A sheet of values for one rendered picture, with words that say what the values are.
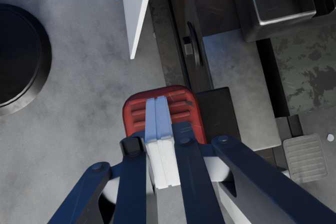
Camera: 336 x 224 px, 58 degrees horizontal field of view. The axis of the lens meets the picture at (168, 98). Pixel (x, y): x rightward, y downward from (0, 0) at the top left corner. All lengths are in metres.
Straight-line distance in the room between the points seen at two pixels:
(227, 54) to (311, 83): 0.10
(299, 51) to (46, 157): 0.87
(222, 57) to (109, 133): 0.70
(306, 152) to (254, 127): 0.56
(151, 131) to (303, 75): 0.24
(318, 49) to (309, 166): 0.56
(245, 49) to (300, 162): 0.58
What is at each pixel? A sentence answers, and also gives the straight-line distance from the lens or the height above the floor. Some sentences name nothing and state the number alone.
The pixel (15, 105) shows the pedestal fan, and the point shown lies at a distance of 1.10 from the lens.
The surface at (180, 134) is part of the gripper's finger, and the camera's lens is 0.17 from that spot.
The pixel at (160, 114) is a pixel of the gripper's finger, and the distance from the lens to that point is 0.19.
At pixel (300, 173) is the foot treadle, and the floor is 0.15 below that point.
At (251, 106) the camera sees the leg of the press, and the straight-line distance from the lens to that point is 0.35.
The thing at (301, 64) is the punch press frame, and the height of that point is 0.65.
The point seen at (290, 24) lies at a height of 0.69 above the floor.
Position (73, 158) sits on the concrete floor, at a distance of 1.04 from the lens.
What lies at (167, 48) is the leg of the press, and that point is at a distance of 0.99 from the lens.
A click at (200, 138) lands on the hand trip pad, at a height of 0.75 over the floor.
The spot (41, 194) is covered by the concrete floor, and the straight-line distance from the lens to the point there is 1.09.
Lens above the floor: 0.98
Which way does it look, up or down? 83 degrees down
